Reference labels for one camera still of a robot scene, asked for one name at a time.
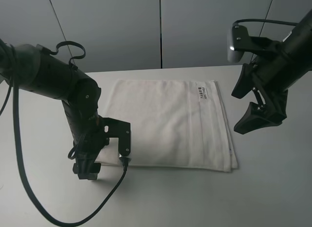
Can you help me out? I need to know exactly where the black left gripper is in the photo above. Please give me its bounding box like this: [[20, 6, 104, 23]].
[[69, 119, 109, 181]]

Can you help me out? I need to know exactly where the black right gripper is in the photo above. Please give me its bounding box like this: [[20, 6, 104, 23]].
[[232, 45, 296, 134]]

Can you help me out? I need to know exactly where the white towel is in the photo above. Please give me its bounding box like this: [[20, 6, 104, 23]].
[[104, 80, 238, 172]]

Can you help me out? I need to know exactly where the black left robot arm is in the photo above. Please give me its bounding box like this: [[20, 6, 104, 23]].
[[0, 41, 109, 180]]

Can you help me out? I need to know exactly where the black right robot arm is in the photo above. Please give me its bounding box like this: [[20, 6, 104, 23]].
[[227, 12, 312, 134]]

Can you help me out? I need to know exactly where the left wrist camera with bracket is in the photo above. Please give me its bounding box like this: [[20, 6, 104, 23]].
[[98, 118, 131, 165]]

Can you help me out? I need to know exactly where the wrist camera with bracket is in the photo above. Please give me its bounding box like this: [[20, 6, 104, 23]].
[[98, 118, 131, 165], [227, 24, 280, 63]]

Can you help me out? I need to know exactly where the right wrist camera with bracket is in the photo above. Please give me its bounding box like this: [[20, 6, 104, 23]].
[[227, 24, 280, 63]]

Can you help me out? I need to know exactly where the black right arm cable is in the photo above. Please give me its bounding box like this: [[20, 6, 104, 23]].
[[232, 19, 298, 27]]

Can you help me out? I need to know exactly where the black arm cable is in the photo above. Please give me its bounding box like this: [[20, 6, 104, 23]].
[[0, 40, 131, 213], [232, 19, 298, 27]]

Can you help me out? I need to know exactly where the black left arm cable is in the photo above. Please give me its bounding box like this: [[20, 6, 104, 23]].
[[0, 40, 131, 213]]

